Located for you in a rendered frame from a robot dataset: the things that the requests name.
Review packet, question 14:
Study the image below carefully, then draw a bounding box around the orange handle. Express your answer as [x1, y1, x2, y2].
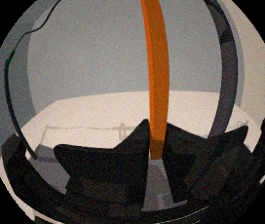
[140, 0, 170, 160]

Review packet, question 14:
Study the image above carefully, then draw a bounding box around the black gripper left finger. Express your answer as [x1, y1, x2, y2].
[54, 119, 149, 207]

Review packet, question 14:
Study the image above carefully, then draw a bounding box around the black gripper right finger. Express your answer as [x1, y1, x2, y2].
[161, 123, 249, 204]

